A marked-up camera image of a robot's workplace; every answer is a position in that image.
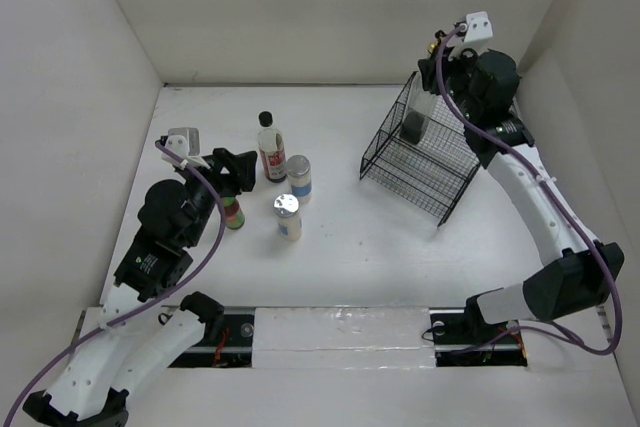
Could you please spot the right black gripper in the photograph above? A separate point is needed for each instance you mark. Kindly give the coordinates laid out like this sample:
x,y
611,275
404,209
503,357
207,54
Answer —
x,y
430,75

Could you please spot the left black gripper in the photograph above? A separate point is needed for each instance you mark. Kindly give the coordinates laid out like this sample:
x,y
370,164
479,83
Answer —
x,y
240,176

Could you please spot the green-label brown sauce bottle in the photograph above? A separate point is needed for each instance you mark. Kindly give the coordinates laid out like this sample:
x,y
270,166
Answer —
x,y
234,216

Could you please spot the black-capped dark sauce bottle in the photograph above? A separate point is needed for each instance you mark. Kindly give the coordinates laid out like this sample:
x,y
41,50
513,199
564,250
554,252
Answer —
x,y
271,149

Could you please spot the gold-capped oil dispenser bottle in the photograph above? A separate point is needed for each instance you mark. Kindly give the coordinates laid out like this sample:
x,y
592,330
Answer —
x,y
417,112

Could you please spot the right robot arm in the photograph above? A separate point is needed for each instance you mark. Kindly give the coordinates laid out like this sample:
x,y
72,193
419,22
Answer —
x,y
578,270

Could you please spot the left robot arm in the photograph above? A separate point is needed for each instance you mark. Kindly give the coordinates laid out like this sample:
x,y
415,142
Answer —
x,y
107,367

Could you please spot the front silver-lid salt shaker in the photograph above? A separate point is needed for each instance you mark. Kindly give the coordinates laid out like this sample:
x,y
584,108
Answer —
x,y
287,210

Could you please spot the silver-lid salt shaker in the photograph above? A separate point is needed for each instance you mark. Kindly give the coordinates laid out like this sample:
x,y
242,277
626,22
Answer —
x,y
298,169
287,210

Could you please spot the rear silver-lid salt shaker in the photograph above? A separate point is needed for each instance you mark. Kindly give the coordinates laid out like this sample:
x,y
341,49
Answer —
x,y
298,169

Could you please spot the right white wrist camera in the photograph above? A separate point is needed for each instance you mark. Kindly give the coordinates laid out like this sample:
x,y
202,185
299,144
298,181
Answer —
x,y
473,32

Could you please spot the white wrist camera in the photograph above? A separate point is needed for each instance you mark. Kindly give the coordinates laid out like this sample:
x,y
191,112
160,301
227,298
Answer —
x,y
473,32
184,143

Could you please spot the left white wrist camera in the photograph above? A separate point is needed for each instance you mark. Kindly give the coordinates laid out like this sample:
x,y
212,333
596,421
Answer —
x,y
184,143

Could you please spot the black wire rack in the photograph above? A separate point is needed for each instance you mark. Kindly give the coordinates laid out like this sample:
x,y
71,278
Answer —
x,y
432,174

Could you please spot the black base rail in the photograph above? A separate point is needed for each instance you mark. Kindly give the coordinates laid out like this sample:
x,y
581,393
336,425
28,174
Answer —
x,y
343,339

